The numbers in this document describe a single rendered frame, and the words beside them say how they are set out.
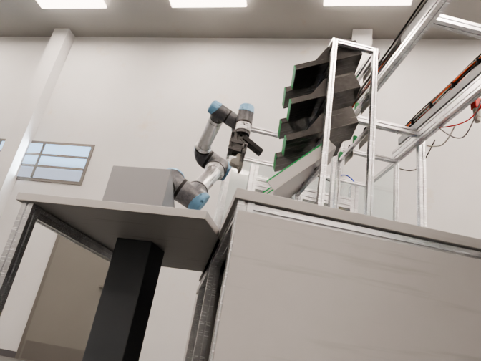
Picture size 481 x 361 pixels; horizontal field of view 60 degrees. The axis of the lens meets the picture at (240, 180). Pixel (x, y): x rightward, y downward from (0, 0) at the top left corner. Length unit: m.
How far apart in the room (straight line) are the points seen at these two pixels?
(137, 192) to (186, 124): 4.79
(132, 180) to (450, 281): 1.29
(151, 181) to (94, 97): 5.79
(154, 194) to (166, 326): 3.93
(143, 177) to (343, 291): 1.08
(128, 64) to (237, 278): 6.89
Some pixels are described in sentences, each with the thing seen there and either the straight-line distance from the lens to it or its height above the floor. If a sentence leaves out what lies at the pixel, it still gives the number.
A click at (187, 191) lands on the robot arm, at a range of 2.00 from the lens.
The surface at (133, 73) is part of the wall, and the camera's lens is 7.57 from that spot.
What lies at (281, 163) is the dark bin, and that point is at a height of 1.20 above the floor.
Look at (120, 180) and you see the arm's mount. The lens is 1.91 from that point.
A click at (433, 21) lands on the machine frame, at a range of 2.30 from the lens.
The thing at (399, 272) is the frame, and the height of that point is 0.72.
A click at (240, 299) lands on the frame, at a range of 1.04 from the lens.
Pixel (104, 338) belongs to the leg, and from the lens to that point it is 1.76.
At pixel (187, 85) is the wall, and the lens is 7.03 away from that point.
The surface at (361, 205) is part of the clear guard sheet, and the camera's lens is 3.62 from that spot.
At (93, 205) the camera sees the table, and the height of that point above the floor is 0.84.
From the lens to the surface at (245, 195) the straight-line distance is 1.10.
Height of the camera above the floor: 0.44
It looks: 23 degrees up
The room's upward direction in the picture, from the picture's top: 10 degrees clockwise
